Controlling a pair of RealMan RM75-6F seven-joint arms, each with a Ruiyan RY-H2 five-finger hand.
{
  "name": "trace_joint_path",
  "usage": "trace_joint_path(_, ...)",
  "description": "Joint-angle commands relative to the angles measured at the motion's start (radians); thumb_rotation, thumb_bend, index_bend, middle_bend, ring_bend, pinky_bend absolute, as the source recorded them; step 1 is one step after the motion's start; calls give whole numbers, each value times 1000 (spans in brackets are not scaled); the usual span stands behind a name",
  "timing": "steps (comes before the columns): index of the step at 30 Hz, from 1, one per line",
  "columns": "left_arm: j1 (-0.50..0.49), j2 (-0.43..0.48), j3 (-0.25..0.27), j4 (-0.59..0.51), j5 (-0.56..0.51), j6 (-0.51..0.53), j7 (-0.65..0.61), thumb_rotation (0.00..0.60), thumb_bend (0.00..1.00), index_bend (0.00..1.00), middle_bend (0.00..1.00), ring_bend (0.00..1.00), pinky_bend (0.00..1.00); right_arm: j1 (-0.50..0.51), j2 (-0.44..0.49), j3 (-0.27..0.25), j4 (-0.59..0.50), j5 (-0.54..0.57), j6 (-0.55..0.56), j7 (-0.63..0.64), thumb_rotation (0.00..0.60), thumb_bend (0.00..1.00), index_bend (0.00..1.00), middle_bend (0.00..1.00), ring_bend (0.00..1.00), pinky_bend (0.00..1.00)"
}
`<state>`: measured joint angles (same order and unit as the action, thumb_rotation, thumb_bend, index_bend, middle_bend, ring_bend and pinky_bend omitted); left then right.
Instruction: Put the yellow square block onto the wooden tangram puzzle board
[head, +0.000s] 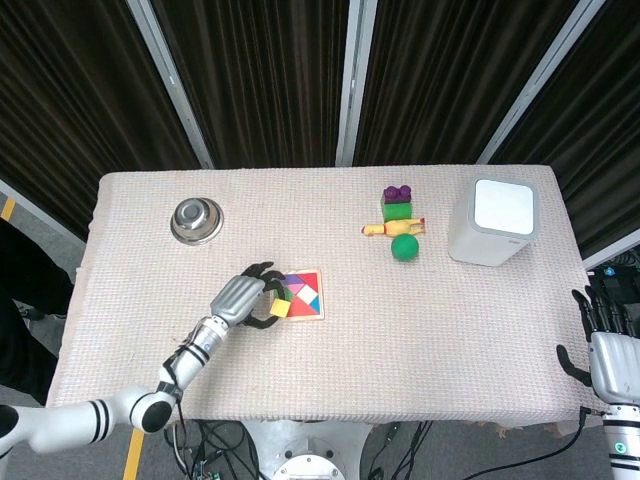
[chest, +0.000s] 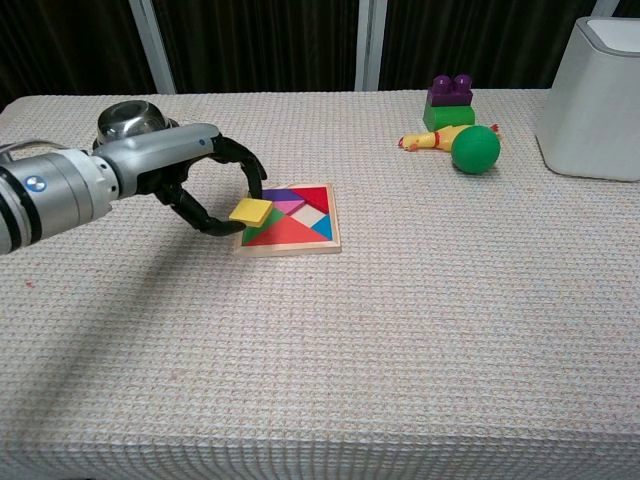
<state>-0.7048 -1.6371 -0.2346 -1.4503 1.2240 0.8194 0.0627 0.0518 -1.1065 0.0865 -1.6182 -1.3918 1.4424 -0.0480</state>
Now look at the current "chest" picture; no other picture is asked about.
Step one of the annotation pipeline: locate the purple toy building block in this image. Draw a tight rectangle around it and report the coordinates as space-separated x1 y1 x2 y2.
427 73 475 108

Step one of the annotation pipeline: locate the blue triangle tangram piece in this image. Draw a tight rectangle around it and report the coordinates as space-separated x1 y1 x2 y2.
311 214 333 242

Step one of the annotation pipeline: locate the large red triangle tangram piece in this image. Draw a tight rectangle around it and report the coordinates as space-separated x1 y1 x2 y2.
246 214 327 247

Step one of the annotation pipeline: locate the green wooden tangram triangle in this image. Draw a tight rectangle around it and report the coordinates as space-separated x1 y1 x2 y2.
241 206 287 246

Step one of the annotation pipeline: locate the yellow square puzzle piece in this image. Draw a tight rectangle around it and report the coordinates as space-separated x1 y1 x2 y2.
228 198 274 225

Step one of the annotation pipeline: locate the wooden tangram tray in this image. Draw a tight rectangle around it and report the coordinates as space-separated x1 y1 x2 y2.
232 182 345 258

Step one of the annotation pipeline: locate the beige woven tablecloth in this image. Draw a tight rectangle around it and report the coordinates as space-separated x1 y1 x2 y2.
0 88 640 480

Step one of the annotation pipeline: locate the stainless steel bowl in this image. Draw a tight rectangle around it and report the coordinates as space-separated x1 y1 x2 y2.
95 100 181 150

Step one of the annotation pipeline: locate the dark pleated curtain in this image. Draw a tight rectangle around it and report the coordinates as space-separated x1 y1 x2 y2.
0 0 157 114
151 0 362 95
378 0 640 92

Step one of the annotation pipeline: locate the red wooden tangram triangle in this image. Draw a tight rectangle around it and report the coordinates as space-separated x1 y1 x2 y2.
291 186 329 214

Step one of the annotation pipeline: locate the yellow rubber chicken toy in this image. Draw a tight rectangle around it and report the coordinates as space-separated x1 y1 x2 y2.
397 123 502 153

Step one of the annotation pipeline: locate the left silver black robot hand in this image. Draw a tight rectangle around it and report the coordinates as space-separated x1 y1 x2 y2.
92 123 268 238

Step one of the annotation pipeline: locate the grey aluminium frame post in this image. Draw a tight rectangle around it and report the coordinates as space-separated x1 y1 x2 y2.
353 0 390 93
127 0 178 96

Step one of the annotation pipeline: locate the green ball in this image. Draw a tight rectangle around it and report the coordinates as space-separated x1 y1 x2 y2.
451 125 502 175

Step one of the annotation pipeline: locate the green toy building block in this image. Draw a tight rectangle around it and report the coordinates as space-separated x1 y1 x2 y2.
422 103 477 133

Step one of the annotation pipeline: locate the purple triangle tangram piece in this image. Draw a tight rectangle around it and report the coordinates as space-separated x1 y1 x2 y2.
261 188 306 204

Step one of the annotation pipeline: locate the white plastic container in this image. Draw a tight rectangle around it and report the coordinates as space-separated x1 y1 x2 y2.
534 16 640 183

